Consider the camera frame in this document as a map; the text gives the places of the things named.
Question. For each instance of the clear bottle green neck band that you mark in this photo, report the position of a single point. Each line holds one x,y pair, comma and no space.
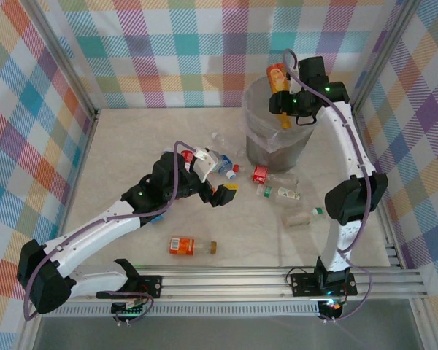
295,218

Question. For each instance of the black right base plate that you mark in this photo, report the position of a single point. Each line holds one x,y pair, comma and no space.
303,284

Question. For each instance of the aluminium side rail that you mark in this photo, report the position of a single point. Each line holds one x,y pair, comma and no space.
84,153
390,248

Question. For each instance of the grey metal mesh bin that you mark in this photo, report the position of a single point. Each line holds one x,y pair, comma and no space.
270,160

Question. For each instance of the leaf label white cap bottle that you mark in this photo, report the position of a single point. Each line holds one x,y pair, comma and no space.
284,193

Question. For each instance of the red label clear bottle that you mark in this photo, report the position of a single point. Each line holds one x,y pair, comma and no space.
260,174

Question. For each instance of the orange label plastic bottle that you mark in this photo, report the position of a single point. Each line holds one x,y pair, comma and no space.
277,78
180,245

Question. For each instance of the red cap clear bottle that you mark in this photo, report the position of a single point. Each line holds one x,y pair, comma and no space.
236,168

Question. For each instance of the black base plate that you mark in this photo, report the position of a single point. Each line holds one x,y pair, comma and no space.
303,284
151,286

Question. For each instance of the controller board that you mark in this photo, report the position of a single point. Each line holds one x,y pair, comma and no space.
330,308
127,310

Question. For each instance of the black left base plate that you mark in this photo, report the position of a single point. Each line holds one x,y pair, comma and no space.
151,286

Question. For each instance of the aluminium frame post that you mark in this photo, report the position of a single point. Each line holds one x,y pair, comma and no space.
384,54
66,58

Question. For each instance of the right controller board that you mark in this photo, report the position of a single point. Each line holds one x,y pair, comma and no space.
330,308

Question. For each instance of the left controller board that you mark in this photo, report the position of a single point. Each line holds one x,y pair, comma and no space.
127,310

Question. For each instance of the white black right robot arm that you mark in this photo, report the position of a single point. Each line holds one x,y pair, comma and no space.
350,146

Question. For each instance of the blue Pocari label bottle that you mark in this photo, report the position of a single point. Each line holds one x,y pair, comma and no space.
226,162

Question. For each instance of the grey metal panel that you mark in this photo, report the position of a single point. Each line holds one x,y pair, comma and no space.
222,333

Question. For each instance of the red white label bottle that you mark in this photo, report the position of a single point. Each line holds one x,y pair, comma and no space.
187,156

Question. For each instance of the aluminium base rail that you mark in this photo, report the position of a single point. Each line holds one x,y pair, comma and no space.
222,280

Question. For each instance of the clear plastic bin liner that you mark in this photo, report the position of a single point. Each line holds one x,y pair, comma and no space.
255,109

